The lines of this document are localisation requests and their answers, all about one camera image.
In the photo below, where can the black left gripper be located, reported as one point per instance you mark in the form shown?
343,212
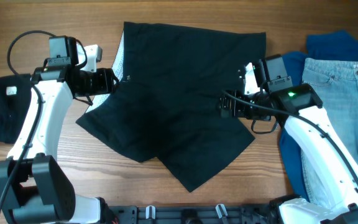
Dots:
105,76

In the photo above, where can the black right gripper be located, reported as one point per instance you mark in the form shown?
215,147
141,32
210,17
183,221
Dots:
238,111

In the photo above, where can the black shorts white lining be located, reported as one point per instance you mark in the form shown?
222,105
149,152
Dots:
166,104

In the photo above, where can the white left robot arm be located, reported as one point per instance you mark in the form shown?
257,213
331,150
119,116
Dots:
33,187

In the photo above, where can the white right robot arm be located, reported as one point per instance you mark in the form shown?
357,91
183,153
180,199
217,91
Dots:
300,111

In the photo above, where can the black folded garment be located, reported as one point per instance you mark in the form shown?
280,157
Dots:
15,97

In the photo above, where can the light blue jeans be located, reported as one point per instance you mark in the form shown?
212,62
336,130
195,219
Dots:
336,83

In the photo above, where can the blue shirt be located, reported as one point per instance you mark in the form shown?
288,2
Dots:
339,46

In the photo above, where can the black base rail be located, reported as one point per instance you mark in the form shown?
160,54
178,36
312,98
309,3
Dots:
218,214

